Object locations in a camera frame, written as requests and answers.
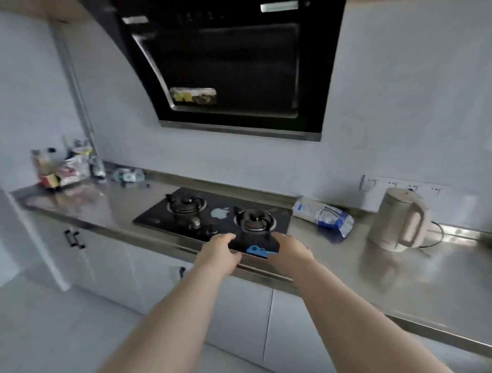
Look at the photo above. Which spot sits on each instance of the person's right hand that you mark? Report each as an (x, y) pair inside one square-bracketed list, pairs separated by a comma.
[(294, 257)]

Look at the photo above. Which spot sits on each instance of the person's left hand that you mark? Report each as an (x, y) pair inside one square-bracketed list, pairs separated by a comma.
[(215, 255)]

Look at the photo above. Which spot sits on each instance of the person's right fingers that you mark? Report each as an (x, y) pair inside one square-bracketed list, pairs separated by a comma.
[(277, 239)]

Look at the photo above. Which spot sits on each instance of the person's left fingers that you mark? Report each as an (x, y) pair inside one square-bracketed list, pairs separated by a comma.
[(226, 237)]

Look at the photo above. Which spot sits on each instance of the person's left forearm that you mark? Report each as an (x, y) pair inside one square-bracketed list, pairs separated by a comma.
[(169, 322)]

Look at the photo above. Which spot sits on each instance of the person's right forearm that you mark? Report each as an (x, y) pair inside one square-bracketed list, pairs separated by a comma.
[(353, 322)]

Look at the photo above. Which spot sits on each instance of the black stove knob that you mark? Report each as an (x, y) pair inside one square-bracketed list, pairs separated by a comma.
[(195, 223), (212, 230)]

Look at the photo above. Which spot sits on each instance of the blue stove sticker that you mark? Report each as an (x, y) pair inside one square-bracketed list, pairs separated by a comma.
[(258, 251)]

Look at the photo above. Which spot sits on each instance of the black stove burner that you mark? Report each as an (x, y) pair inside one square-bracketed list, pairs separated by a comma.
[(187, 203), (254, 221)]

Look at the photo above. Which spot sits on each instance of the white and blue packet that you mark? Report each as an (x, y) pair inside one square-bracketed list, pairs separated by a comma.
[(323, 215)]

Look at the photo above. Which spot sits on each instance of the black glass gas stove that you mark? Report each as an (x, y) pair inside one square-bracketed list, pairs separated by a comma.
[(153, 219)]

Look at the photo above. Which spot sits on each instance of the white cabinet door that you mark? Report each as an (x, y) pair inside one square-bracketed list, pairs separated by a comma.
[(53, 253), (296, 338), (111, 273), (242, 315)]

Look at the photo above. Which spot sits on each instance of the crumpled clear plastic bag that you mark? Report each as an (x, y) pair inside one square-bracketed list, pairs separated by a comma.
[(128, 176)]

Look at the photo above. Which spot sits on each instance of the beige electric kettle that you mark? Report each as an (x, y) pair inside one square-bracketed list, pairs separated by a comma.
[(396, 221)]

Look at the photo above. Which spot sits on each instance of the yellow label sticker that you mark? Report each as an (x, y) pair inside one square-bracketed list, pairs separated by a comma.
[(193, 96)]

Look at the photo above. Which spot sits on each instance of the clear plastic bottle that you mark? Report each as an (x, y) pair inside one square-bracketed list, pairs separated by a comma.
[(98, 167)]

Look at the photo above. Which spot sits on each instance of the black range hood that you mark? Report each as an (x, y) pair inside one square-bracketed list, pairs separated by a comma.
[(230, 65)]

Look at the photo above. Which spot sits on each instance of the white wall socket strip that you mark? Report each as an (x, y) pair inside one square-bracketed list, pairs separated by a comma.
[(396, 184)]

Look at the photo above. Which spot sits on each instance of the grey wall pipe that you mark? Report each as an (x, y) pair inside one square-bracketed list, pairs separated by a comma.
[(79, 96)]

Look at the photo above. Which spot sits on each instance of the wooden wall cabinet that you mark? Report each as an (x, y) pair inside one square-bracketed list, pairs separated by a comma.
[(34, 7)]

